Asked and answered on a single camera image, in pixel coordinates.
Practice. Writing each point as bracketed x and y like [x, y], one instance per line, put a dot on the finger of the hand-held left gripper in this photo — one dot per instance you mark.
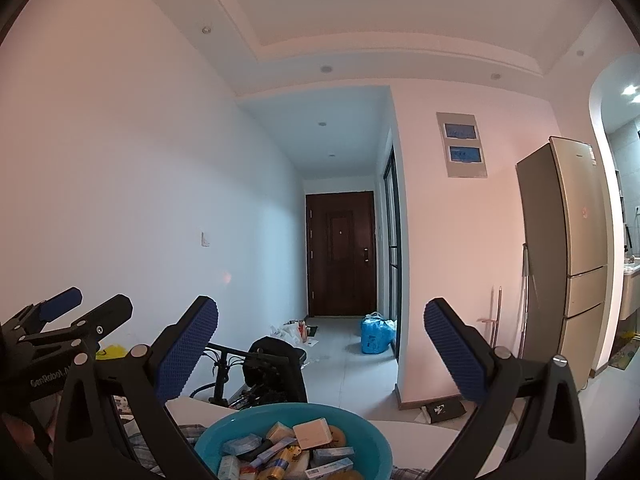
[107, 317]
[60, 306]

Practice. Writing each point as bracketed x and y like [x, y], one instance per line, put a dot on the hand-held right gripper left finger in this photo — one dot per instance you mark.
[187, 350]

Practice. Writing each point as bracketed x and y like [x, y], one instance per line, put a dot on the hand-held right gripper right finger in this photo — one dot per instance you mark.
[455, 352]

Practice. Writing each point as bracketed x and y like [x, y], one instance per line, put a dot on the teal plastic basin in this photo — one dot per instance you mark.
[370, 442]

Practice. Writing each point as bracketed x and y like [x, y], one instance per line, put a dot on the white cardboard box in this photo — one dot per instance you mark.
[312, 433]

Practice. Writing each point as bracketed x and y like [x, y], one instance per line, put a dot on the person's left hand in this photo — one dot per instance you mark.
[30, 425]

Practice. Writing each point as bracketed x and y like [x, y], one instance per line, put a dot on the yellow plastic bag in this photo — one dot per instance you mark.
[110, 351]

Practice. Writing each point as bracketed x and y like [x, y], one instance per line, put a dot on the wooden floor rack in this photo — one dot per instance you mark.
[495, 320]

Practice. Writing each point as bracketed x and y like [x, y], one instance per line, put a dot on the black flat box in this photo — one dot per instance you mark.
[442, 410]

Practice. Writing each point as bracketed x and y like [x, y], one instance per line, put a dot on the blue plastic bag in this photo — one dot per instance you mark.
[377, 335]

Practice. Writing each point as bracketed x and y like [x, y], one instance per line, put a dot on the blue plaid cloth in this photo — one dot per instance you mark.
[192, 431]

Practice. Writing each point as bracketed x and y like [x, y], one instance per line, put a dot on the black bicycle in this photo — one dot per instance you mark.
[275, 365]

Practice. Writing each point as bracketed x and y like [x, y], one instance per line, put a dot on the white plastic bag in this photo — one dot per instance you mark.
[290, 332]

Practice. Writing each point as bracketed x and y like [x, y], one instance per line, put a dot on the light blue box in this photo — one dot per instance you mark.
[242, 445]

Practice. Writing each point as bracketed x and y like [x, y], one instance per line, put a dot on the black framed glass door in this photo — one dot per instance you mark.
[392, 250]

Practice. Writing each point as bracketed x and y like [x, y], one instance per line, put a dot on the beige small box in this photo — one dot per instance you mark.
[279, 431]

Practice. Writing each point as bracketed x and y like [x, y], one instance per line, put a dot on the orange sponge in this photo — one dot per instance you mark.
[339, 435]

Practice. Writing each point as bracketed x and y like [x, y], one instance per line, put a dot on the beige refrigerator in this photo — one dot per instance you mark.
[565, 260]

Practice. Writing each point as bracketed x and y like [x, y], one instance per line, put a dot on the yellow small packet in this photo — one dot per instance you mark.
[282, 464]

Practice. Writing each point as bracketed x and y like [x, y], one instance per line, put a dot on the dark brown entrance door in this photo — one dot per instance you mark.
[340, 255]

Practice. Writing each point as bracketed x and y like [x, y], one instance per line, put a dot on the blue and white box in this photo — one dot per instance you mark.
[332, 455]

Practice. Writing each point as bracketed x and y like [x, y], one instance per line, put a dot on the patterned floor mat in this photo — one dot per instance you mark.
[624, 355]

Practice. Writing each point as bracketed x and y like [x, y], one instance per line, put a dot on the white kitchen cabinet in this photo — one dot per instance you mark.
[631, 290]

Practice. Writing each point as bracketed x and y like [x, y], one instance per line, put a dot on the wall electrical panel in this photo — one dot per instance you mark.
[462, 145]

